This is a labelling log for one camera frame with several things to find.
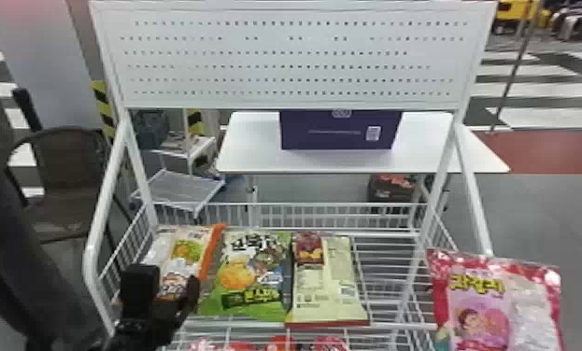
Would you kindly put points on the striped post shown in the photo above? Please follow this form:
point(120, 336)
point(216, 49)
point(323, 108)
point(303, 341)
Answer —
point(104, 110)
point(195, 122)

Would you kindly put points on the white side table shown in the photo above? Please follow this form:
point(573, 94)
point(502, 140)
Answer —
point(251, 147)

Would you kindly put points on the dark chair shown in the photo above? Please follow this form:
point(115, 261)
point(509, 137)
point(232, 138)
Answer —
point(70, 166)

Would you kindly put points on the pink snack packet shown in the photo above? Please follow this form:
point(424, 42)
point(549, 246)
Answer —
point(491, 304)

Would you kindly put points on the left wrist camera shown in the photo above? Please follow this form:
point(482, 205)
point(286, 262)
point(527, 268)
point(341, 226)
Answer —
point(139, 289)

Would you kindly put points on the red snack packet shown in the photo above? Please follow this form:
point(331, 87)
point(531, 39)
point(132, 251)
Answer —
point(330, 344)
point(281, 344)

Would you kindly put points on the green snack packet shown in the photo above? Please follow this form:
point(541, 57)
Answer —
point(244, 282)

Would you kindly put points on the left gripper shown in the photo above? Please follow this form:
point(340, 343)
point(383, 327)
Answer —
point(146, 335)

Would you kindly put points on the cream snack packet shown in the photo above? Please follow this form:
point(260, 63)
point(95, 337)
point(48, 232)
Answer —
point(325, 289)

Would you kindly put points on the orange snack packet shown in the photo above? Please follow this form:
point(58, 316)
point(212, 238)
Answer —
point(190, 247)

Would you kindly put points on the white shelf trolley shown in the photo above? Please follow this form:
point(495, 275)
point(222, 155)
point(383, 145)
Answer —
point(182, 188)

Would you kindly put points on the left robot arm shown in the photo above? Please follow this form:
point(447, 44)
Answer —
point(21, 274)

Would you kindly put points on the purple box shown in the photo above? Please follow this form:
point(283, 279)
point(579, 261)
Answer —
point(339, 130)

